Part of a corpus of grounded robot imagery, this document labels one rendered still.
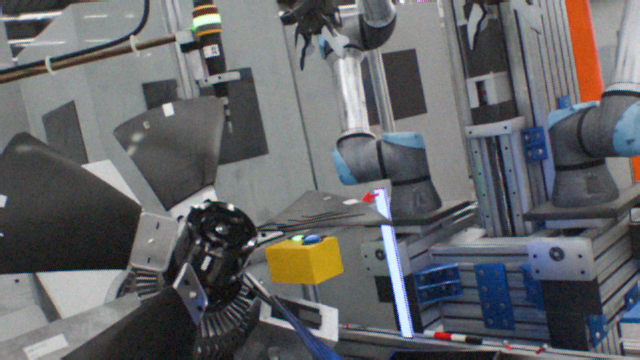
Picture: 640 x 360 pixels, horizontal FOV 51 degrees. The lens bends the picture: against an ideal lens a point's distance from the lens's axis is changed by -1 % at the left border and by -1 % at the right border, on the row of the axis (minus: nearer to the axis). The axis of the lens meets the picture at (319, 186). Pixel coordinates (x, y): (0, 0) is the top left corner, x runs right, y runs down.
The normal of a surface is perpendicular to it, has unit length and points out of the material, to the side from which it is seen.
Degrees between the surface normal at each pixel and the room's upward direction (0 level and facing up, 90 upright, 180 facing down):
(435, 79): 90
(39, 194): 78
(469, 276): 90
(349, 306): 90
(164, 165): 54
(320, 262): 90
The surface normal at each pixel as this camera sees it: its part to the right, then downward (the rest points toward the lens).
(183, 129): -0.16, -0.58
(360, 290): 0.69, -0.06
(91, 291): 0.41, -0.67
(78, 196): 0.32, -0.13
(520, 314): -0.66, 0.22
